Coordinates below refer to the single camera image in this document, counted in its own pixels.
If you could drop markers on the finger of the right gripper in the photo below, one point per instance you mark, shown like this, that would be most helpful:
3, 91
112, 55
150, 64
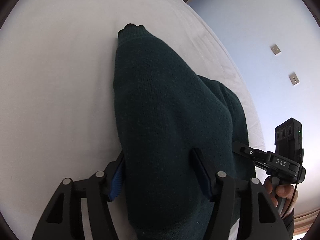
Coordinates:
252, 154

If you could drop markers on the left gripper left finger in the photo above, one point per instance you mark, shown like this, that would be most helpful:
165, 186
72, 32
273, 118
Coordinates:
62, 217

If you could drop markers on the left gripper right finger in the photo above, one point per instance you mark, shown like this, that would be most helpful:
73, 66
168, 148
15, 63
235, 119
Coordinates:
244, 203

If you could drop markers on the dark green knit sweater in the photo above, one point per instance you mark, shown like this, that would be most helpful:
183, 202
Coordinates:
163, 110

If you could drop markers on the person's right hand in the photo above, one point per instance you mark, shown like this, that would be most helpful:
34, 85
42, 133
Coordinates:
287, 192

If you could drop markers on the white bed mattress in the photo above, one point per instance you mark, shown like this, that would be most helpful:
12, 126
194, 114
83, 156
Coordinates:
57, 67

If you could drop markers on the lower wall socket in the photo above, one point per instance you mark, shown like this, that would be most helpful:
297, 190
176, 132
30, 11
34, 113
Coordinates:
294, 79

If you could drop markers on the wall socket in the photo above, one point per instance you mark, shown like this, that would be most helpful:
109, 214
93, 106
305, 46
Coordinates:
275, 49
294, 79

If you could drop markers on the upper wall socket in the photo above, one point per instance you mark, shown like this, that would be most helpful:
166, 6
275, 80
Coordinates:
275, 49

